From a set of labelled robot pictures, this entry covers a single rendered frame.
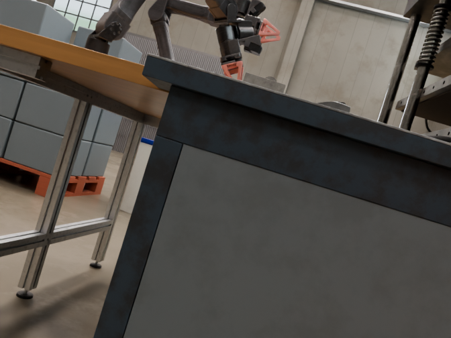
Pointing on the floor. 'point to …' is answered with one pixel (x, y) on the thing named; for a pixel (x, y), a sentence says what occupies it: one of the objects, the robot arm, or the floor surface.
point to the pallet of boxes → (52, 109)
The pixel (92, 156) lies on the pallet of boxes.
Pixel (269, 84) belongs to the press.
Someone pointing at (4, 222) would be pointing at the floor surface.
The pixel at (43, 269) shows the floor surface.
